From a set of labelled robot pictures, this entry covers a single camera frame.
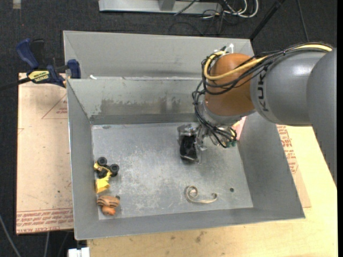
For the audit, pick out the orange striped toy tiger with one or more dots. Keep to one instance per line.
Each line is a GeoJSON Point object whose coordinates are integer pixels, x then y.
{"type": "Point", "coordinates": [108, 204]}

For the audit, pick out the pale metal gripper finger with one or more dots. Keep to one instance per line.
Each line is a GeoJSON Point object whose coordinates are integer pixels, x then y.
{"type": "Point", "coordinates": [180, 138]}
{"type": "Point", "coordinates": [198, 154]}

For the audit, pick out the grey metal bin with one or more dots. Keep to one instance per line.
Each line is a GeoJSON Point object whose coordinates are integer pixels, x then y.
{"type": "Point", "coordinates": [150, 154]}

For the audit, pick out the brown cardboard board, red print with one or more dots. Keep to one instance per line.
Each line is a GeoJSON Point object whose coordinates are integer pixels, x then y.
{"type": "Point", "coordinates": [43, 149]}

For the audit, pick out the black boxy object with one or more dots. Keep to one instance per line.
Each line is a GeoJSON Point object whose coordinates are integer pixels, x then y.
{"type": "Point", "coordinates": [188, 149]}

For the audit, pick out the yellow toy truck, black wheels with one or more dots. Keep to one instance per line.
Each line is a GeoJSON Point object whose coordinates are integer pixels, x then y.
{"type": "Point", "coordinates": [103, 174]}

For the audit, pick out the tan curled strip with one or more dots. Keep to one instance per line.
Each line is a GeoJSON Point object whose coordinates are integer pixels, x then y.
{"type": "Point", "coordinates": [193, 194]}

